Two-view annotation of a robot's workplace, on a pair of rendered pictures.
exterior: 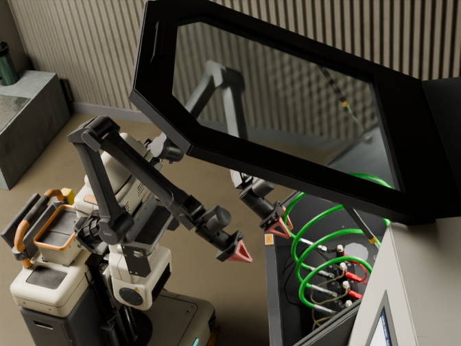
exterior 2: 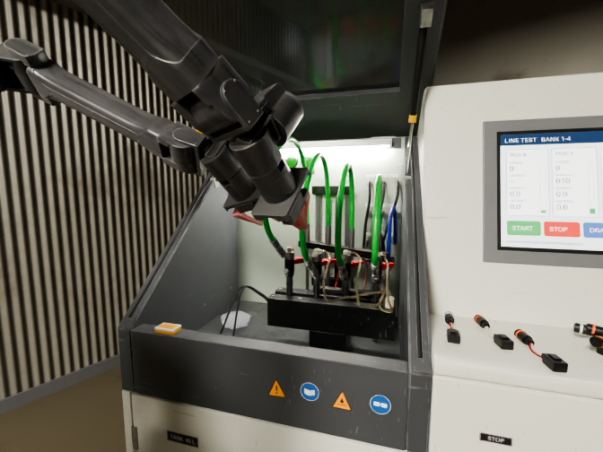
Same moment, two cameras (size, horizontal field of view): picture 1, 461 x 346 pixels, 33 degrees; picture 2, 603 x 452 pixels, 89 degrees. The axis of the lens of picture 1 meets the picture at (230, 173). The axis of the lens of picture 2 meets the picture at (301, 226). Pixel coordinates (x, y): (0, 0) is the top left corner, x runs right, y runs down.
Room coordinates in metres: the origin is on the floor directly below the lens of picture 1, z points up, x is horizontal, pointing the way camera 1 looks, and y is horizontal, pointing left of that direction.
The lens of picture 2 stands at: (1.63, 0.52, 1.28)
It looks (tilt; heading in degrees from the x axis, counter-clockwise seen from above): 7 degrees down; 280
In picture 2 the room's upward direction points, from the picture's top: straight up
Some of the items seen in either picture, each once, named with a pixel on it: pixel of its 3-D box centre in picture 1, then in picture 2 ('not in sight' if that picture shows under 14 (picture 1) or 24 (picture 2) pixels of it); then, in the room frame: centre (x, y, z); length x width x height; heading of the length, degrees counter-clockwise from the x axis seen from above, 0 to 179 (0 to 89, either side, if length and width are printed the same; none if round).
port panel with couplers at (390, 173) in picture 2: not in sight; (380, 211); (1.55, -0.56, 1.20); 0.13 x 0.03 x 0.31; 175
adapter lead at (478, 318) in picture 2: not in sight; (491, 330); (1.35, -0.15, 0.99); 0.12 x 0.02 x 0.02; 94
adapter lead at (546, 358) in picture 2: not in sight; (537, 348); (1.30, -0.08, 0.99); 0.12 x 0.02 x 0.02; 93
